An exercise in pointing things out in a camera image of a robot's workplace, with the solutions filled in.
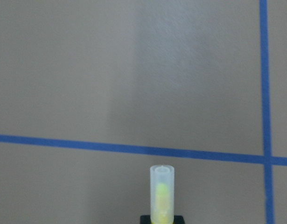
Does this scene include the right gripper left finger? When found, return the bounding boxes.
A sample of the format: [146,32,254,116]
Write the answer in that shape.
[140,215,152,224]

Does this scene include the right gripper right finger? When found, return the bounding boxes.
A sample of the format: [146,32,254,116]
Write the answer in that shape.
[173,215,184,224]

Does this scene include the yellow highlighter pen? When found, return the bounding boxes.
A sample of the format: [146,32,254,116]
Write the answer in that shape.
[150,165,175,224]

